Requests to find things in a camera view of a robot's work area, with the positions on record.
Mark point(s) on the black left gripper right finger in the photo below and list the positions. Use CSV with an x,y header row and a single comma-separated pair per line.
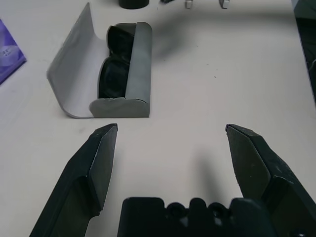
x,y
259,168

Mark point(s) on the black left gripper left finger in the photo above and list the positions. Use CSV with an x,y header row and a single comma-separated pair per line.
x,y
81,177

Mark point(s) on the black sunglasses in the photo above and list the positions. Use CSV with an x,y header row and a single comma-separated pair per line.
x,y
113,74

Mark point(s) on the grey glasses case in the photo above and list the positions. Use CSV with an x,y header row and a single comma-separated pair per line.
x,y
140,74

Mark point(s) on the purple tissue pack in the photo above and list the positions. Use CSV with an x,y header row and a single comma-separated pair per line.
x,y
8,54

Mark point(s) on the black plastic cup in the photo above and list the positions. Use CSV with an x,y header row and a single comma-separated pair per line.
x,y
133,3

